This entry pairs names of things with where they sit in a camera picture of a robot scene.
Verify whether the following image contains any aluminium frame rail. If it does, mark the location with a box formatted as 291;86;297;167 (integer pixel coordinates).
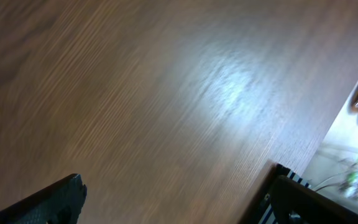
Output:
253;164;310;224

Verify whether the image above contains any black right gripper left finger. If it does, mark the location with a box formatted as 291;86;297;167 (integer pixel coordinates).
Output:
0;174;87;224

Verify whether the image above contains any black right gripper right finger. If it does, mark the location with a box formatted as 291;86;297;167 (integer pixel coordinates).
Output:
268;175;358;224

